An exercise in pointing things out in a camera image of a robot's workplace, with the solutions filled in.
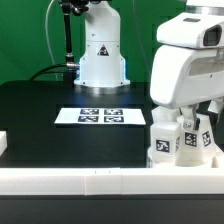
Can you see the white left fence wall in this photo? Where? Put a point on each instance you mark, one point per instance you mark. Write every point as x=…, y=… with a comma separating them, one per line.
x=3, y=142

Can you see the white front fence wall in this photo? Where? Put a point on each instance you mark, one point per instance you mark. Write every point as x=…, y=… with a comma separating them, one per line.
x=110, y=181

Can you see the white fence wall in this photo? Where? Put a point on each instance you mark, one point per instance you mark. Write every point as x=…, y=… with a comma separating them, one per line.
x=3, y=142
x=110, y=181

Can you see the black camera stand pole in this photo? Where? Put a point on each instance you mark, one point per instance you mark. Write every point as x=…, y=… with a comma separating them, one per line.
x=69, y=75

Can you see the white sheet with tags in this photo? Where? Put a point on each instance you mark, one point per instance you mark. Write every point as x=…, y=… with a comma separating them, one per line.
x=100, y=116

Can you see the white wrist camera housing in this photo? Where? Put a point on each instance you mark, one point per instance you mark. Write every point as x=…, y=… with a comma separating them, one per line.
x=196, y=31

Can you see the white round stool seat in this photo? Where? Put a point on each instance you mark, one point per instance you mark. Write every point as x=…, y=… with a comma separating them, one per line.
x=216, y=162

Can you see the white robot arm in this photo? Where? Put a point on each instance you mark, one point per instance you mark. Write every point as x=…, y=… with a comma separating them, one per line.
x=102, y=66

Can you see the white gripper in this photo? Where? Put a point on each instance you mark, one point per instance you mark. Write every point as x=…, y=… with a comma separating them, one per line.
x=184, y=77

